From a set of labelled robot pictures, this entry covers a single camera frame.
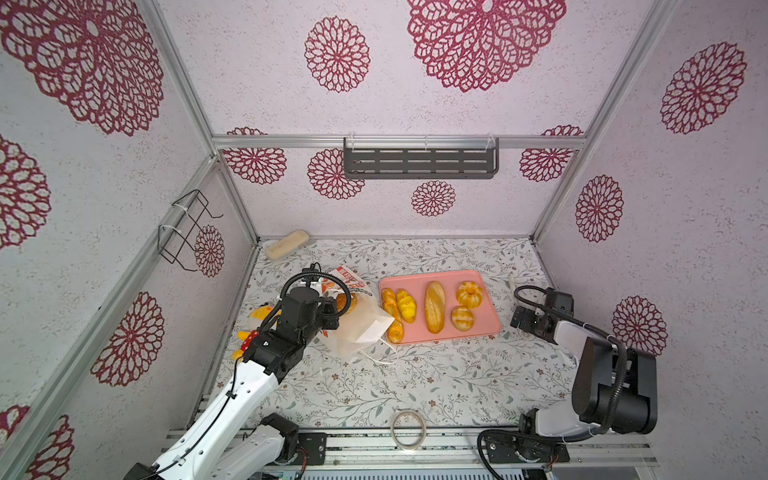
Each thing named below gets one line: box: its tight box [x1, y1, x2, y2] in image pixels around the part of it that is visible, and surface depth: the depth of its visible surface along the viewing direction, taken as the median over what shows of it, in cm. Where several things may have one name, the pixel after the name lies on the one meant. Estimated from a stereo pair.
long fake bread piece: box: [382, 288, 405, 345], surface depth 97 cm
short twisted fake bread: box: [396, 288, 417, 324], surface depth 99 cm
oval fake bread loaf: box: [425, 281, 446, 334], surface depth 97 cm
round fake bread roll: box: [450, 306, 475, 332], surface depth 96 cm
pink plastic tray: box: [378, 270, 502, 344], surface depth 99 cm
